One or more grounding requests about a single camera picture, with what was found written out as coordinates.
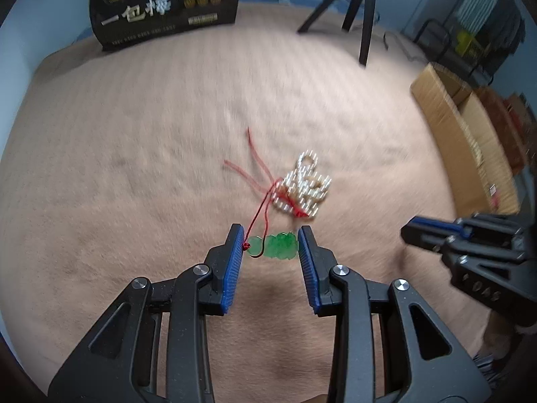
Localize dark hanging clothes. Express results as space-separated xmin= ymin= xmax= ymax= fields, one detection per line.
xmin=491 ymin=4 xmax=526 ymax=72

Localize black power cable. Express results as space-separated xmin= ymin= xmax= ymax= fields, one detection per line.
xmin=378 ymin=12 xmax=425 ymax=63

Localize yellow box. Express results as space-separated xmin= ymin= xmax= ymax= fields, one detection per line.
xmin=455 ymin=29 xmax=481 ymax=57

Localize cardboard box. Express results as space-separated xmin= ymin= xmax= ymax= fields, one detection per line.
xmin=410 ymin=62 xmax=523 ymax=217

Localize orange cloth covered box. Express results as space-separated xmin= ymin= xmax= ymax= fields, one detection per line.
xmin=474 ymin=86 xmax=537 ymax=169

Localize black printed gift box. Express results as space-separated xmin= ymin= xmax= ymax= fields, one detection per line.
xmin=88 ymin=0 xmax=241 ymax=52

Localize striped hanging cloth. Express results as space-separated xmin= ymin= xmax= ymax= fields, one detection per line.
xmin=457 ymin=0 xmax=500 ymax=30

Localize person's right hand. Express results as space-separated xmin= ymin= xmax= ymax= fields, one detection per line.
xmin=482 ymin=318 xmax=523 ymax=364

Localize green jade pendant red cord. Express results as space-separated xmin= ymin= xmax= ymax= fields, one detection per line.
xmin=224 ymin=127 xmax=305 ymax=260

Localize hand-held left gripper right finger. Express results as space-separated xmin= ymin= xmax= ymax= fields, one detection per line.
xmin=297 ymin=225 xmax=491 ymax=403

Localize white pearl bead bracelet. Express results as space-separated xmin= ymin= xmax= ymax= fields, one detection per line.
xmin=268 ymin=149 xmax=333 ymax=219

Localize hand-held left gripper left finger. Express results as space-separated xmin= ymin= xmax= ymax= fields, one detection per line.
xmin=48 ymin=223 xmax=245 ymax=403

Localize black metal shoe rack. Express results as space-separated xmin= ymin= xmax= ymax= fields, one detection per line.
xmin=413 ymin=19 xmax=496 ymax=82

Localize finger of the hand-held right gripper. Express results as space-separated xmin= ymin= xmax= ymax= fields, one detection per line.
xmin=411 ymin=215 xmax=477 ymax=238
xmin=400 ymin=222 xmax=462 ymax=261

